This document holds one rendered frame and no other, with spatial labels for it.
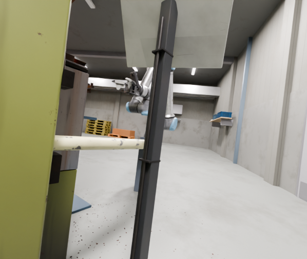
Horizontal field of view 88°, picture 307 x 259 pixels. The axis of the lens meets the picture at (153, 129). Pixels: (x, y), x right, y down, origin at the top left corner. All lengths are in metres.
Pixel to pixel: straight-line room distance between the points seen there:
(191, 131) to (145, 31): 9.06
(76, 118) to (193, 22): 0.59
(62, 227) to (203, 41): 0.94
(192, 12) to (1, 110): 0.54
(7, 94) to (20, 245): 0.34
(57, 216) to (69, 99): 0.51
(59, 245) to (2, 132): 0.65
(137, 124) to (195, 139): 3.65
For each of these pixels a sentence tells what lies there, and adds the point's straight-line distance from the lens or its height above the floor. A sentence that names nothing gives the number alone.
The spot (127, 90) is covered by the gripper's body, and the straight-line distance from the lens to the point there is 1.15.
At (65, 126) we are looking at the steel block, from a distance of 0.78.
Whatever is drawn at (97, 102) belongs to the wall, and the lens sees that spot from 11.08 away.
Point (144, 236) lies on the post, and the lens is 0.55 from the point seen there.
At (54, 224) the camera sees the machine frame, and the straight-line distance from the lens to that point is 0.90.
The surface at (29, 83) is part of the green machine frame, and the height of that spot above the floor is 0.76.
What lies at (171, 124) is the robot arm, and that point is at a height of 0.78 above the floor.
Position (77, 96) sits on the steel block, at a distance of 0.80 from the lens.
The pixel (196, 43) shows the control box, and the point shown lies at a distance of 0.59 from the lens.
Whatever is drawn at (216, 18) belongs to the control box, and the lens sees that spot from 0.59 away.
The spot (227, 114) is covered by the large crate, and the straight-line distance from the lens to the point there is 5.94.
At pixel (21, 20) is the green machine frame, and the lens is 0.49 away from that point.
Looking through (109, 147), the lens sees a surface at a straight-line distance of 0.61.
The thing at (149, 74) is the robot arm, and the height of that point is 1.20.
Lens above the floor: 0.69
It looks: level
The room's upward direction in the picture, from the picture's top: 7 degrees clockwise
